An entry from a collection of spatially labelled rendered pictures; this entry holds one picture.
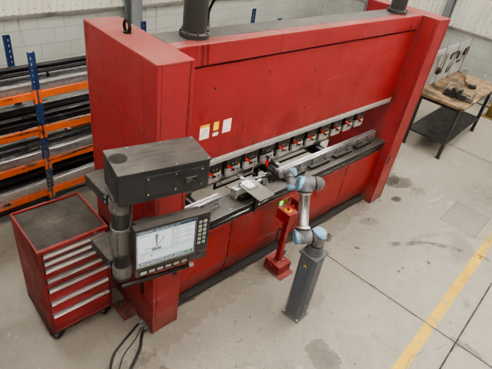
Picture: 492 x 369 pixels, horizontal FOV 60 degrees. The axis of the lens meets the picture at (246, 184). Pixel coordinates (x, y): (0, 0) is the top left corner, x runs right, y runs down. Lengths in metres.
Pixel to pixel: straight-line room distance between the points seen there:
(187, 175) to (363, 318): 2.61
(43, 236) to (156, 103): 1.33
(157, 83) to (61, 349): 2.31
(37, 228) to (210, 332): 1.63
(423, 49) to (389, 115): 0.81
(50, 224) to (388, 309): 3.10
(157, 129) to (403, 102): 3.29
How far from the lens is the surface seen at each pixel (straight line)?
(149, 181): 2.15
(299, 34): 3.39
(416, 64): 5.03
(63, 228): 3.29
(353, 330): 4.19
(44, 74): 4.45
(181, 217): 2.38
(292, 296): 3.89
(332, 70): 3.95
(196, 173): 2.25
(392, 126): 5.28
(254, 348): 3.82
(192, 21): 2.80
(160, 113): 2.49
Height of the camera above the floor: 3.13
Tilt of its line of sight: 35 degrees down
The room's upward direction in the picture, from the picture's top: 10 degrees clockwise
